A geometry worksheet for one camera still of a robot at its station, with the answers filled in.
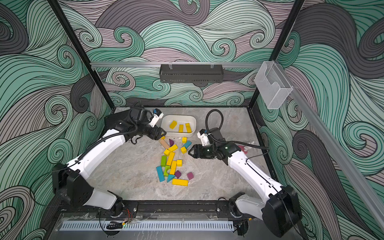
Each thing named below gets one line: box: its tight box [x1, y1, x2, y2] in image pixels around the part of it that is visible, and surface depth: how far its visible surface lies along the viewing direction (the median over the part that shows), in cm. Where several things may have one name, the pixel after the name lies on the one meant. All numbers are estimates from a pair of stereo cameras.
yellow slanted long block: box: [163, 144, 178, 157], surface depth 96 cm
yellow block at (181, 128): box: [178, 124, 184, 133], surface depth 109 cm
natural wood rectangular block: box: [159, 139, 170, 150], surface depth 99 cm
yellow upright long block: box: [166, 152, 175, 166], surface depth 92 cm
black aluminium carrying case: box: [103, 109, 133, 134], surface depth 58 cm
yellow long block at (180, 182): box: [172, 178, 189, 187], surface depth 83 cm
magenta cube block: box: [187, 171, 194, 181], surface depth 86 cm
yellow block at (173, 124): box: [169, 120, 178, 130], surface depth 111 cm
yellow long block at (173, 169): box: [170, 160, 177, 175], surface depth 89 cm
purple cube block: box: [175, 170, 182, 179], surface depth 86 cm
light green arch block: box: [163, 165, 171, 176], surface depth 87 cm
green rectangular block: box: [160, 155, 167, 167], surface depth 91 cm
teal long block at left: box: [156, 165, 165, 183], surface depth 87 cm
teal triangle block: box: [167, 174, 176, 183], surface depth 85 cm
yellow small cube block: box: [180, 146, 188, 154], surface depth 95 cm
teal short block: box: [183, 140, 192, 149], surface depth 100 cm
